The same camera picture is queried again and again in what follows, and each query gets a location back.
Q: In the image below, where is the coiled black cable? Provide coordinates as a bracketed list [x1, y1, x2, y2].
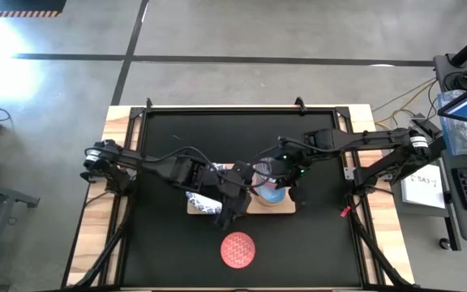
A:
[443, 71, 467, 92]

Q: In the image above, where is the hazard striped floor mat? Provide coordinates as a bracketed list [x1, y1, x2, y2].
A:
[0, 0, 68, 18]

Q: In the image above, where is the clear plastic bag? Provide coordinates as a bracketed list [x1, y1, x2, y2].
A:
[435, 90, 467, 157]

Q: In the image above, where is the blue and white patterned bowl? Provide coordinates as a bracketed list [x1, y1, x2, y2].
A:
[184, 161, 225, 216]

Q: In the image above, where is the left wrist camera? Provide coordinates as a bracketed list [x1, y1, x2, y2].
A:
[233, 161, 255, 184]

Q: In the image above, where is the black power strip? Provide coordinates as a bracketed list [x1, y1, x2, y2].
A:
[410, 114, 442, 139]

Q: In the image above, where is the black metal rig frame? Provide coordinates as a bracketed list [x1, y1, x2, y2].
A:
[61, 97, 421, 292]

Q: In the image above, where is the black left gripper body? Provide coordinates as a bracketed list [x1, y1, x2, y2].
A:
[215, 180, 253, 210]

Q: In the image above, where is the red-rimmed swirl patterned bowl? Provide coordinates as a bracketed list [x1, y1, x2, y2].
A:
[220, 231, 257, 270]

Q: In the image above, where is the wooden shelf with black legs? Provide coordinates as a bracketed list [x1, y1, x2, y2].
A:
[186, 161, 311, 216]

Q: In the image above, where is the white SA3 label sheet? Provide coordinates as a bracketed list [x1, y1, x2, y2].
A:
[399, 163, 448, 210]

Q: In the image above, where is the black table mat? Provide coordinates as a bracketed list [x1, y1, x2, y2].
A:
[122, 109, 362, 287]

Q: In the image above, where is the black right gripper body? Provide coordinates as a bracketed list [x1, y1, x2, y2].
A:
[277, 140, 314, 183]

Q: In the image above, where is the yellow cable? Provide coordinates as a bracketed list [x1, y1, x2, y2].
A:
[373, 76, 438, 125]

